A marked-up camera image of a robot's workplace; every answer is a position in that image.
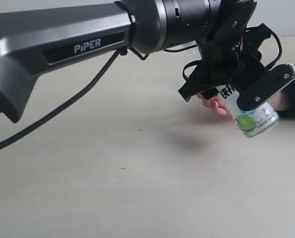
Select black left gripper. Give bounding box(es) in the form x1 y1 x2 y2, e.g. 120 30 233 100
178 0 268 102

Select lime label clear bottle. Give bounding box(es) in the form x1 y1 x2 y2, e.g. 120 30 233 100
217 84 280 138

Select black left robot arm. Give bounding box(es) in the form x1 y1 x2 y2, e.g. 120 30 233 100
0 0 257 150

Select person's open hand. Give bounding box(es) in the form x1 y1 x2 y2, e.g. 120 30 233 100
197 90 291 117

